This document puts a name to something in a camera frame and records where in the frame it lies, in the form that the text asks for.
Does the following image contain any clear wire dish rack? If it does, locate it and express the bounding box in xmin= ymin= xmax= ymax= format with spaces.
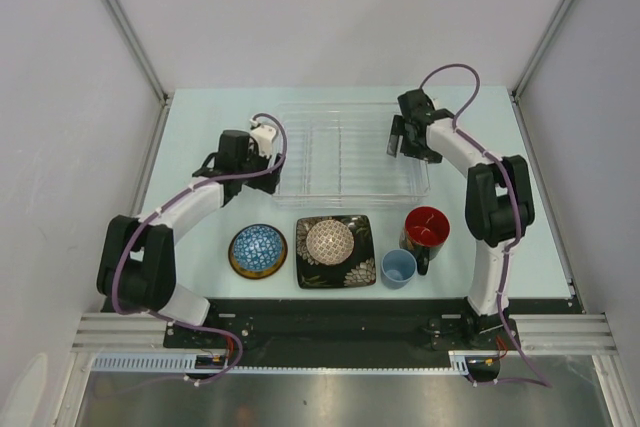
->
xmin=274 ymin=102 xmax=430 ymax=209

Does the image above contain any blue patterned bowl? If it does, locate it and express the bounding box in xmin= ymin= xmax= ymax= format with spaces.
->
xmin=233 ymin=224 xmax=285 ymax=272

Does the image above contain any yellow round plate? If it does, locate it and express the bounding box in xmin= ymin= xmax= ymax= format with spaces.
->
xmin=228 ymin=223 xmax=290 ymax=281

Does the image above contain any red-white patterned bowl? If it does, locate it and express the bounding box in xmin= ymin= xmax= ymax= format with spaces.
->
xmin=305 ymin=219 xmax=355 ymax=266

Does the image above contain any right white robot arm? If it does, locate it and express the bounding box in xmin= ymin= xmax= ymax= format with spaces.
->
xmin=387 ymin=89 xmax=535 ymax=348

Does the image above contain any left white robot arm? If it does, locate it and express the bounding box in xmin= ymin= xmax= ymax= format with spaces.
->
xmin=97 ymin=123 xmax=287 ymax=347

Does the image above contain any red black mug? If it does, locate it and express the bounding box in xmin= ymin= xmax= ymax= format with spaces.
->
xmin=399 ymin=206 xmax=451 ymax=276

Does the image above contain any light blue cup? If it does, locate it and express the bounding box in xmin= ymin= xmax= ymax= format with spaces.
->
xmin=381 ymin=249 xmax=417 ymax=290

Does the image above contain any black floral square plate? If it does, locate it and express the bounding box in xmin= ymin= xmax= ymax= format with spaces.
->
xmin=295 ymin=215 xmax=377 ymax=290

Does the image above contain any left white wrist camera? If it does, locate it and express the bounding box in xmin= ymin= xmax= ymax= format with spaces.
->
xmin=249 ymin=118 xmax=278 ymax=158

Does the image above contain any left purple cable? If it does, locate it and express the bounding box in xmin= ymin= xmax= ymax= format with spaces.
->
xmin=94 ymin=112 xmax=289 ymax=396

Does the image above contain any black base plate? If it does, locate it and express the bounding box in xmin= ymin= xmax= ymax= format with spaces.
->
xmin=102 ymin=298 xmax=519 ymax=368

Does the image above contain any grey cable duct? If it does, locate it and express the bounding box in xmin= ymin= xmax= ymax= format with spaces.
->
xmin=91 ymin=352 xmax=497 ymax=376

